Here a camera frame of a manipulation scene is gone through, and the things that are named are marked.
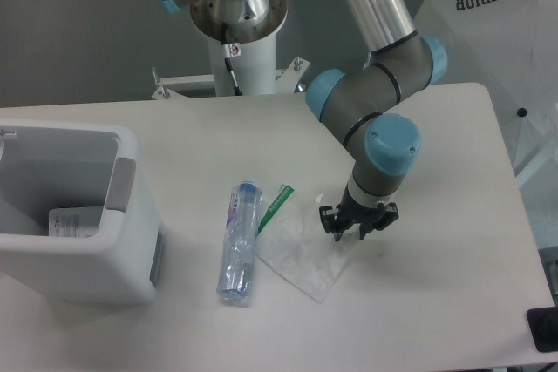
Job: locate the white mounting bracket frame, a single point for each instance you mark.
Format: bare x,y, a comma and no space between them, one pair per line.
288,81

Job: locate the clear plastic bag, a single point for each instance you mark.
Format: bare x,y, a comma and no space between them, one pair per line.
292,242

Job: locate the white superior umbrella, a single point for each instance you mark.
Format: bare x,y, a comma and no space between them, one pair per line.
510,47

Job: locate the white plastic trash can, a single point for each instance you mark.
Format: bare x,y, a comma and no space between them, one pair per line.
56,164

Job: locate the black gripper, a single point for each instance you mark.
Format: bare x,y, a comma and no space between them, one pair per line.
350,212

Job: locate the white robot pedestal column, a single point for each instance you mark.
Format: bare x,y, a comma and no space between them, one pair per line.
241,39

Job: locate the white label packet in bin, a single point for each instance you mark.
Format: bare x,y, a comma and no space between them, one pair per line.
74,222

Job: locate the black device at table edge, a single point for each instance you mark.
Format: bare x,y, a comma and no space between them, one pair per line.
543,326

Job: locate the crushed clear plastic bottle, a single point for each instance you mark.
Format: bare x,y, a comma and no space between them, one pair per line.
238,251

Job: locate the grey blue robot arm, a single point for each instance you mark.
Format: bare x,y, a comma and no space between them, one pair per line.
352,96

